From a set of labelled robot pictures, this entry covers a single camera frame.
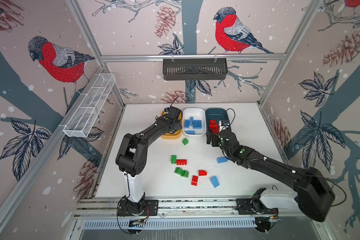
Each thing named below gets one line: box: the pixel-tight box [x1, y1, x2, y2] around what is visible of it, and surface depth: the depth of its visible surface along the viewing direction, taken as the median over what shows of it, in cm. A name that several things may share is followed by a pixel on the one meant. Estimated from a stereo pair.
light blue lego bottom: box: [210, 175, 220, 188], surface depth 82 cm
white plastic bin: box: [182, 107, 207, 136], surface depth 109 cm
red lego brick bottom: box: [191, 175, 199, 186], surface depth 83 cm
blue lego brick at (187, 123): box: [184, 119, 190, 128], surface depth 108 cm
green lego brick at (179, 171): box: [174, 167, 187, 177], surface depth 85 cm
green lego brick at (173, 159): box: [171, 155, 177, 164], surface depth 90 cm
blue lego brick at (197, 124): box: [192, 120, 202, 129], surface depth 109 cm
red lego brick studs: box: [176, 159, 187, 166], surface depth 90 cm
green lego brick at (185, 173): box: [180, 170, 189, 178], surface depth 85 cm
